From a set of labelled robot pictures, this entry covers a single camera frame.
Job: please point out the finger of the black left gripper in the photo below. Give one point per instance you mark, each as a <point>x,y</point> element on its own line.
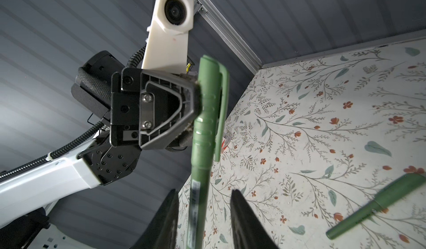
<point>169,104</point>

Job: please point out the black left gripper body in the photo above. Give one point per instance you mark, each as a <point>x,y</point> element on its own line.
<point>111,91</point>

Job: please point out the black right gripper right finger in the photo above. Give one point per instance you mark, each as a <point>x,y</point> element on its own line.
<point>248,232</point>

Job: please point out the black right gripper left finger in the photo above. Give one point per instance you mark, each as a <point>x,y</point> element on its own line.
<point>162,230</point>

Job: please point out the dark green pen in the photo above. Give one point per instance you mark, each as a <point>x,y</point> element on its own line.
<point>389,195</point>
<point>199,190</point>

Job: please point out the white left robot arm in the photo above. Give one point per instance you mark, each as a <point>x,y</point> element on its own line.
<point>47,179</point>

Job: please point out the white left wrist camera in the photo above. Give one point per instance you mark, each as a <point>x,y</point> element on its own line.
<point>167,42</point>

